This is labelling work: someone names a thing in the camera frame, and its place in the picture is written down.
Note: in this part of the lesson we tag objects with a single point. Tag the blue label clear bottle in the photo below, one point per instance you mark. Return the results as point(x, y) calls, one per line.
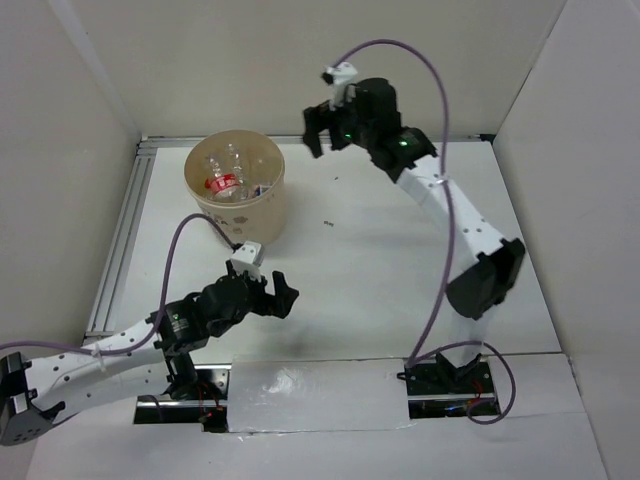
point(259, 189)

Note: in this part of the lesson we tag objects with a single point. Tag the aluminium frame rail left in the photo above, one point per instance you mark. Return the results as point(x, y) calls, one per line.
point(102, 320)

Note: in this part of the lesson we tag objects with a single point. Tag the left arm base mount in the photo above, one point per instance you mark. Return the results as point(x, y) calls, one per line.
point(204, 404)

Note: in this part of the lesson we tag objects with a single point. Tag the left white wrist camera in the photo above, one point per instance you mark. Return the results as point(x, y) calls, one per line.
point(247, 259)

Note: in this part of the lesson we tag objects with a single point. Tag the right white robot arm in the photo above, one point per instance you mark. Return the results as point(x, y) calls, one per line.
point(487, 263)

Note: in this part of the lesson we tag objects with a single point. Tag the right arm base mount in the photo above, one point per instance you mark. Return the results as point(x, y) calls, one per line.
point(432, 393)

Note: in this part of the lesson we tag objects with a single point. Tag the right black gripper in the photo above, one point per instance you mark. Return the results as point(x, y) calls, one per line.
point(321, 118)

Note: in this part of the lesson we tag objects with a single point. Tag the white tape sheet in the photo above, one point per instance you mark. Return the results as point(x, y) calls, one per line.
point(316, 396)

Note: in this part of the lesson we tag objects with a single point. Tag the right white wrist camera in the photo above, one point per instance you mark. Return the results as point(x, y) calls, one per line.
point(340, 79)

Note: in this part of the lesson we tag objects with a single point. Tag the tan round paper bin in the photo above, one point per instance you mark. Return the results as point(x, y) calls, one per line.
point(259, 219)

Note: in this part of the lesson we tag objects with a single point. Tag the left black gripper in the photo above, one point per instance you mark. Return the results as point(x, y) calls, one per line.
point(279, 304)

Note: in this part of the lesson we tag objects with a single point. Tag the small red label bottle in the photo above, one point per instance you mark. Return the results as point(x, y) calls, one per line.
point(225, 188)

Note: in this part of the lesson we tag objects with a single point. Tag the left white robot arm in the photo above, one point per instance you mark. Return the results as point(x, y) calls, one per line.
point(37, 395)

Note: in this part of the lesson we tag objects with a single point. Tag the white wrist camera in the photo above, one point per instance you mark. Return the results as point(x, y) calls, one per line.
point(247, 259)
point(340, 79)

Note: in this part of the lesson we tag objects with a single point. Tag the aluminium frame rail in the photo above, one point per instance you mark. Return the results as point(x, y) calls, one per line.
point(191, 141)
point(102, 320)

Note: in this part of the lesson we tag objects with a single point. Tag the aluminium frame rail back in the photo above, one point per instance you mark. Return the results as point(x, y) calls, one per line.
point(191, 141)

